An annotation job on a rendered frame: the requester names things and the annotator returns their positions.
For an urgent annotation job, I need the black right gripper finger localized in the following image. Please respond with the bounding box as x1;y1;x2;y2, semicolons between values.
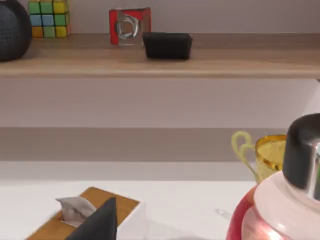
65;196;118;240

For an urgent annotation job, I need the white tissue box wooden lid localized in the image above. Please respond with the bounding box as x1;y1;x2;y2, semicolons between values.
24;186;147;240

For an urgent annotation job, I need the golden trophy cup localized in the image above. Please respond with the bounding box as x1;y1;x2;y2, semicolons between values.
231;130;288;183

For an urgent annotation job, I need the pink bottle with black cap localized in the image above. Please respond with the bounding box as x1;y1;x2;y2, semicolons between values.
225;112;320;240

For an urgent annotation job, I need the black rectangular box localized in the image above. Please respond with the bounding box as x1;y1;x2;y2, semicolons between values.
142;31;194;60

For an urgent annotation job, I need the red and clear glass block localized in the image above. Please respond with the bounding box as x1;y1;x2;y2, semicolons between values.
108;6;152;47

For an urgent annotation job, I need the wooden shelf board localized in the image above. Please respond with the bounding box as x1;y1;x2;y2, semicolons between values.
0;32;320;79

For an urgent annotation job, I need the colourful puzzle cube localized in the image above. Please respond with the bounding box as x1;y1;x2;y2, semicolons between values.
27;0;72;39

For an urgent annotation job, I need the dark blue textured round speaker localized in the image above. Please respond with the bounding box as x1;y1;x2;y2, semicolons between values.
0;0;33;63

